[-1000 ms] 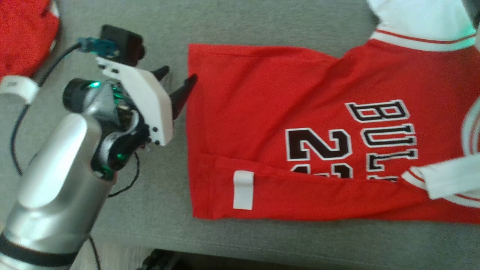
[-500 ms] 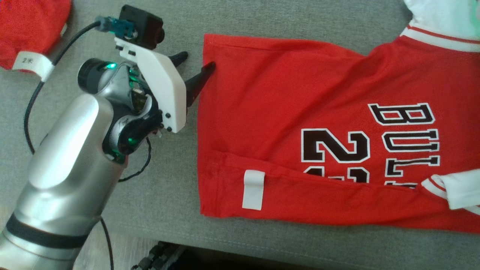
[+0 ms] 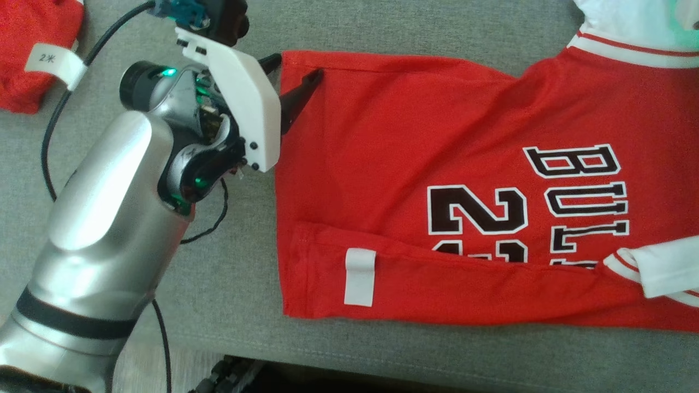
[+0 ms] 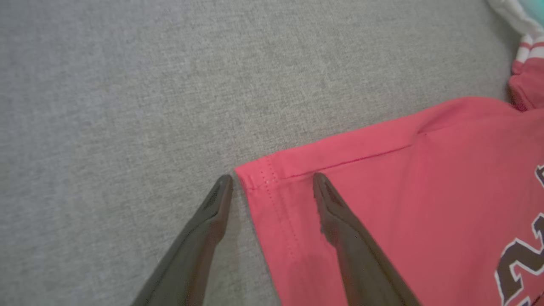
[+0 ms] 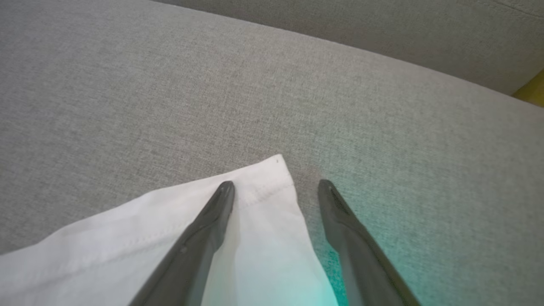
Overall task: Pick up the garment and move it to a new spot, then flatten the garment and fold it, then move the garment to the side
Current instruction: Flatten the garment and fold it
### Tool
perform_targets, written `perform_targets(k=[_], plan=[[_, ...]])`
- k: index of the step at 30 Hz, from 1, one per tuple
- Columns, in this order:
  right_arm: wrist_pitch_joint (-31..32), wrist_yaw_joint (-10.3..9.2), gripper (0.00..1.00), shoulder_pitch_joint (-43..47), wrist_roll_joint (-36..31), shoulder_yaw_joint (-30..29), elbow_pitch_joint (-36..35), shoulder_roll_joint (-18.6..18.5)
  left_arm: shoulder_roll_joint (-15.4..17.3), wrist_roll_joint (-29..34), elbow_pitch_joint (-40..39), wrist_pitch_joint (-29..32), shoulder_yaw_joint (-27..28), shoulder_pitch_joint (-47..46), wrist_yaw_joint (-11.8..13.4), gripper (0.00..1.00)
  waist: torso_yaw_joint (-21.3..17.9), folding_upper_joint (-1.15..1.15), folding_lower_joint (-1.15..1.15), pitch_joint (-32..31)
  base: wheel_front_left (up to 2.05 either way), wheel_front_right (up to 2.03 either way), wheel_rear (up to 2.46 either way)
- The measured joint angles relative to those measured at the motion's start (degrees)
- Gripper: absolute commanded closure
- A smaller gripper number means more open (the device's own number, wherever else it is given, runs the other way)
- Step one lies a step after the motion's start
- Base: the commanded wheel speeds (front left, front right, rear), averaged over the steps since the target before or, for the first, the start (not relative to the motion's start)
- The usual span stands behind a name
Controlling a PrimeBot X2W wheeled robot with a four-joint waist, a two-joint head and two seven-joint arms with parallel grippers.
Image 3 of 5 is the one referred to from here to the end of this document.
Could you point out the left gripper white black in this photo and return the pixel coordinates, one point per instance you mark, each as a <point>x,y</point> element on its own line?
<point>246,98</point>

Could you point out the red basketball jersey white sleeves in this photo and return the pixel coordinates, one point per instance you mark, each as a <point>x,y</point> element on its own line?
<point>409,136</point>

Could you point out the red shorts with white trim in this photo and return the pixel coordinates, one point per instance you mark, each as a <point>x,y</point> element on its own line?
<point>22,87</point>

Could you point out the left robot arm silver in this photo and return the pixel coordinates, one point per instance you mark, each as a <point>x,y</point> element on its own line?
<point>109,218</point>

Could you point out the grey fabric sofa seat cushion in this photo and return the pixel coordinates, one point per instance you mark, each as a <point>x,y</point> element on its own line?
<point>229,305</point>

